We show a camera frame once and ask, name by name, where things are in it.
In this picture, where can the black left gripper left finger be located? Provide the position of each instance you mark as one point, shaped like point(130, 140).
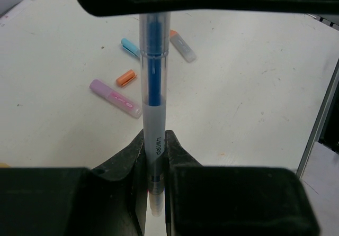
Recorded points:
point(123, 200)

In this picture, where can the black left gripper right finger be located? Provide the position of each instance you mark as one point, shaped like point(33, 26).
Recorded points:
point(176, 156)

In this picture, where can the thin blue ballpoint pen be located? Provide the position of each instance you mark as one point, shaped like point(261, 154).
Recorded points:
point(154, 38)

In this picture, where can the pink highlighter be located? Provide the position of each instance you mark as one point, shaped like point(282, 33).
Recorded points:
point(116, 98)

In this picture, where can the light blue highlighter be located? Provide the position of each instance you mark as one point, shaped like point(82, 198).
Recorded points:
point(130, 48)

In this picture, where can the small orange eraser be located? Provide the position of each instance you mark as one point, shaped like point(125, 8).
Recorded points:
point(126, 78)

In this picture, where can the orange tip clear highlighter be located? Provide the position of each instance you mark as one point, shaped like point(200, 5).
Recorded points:
point(182, 47)

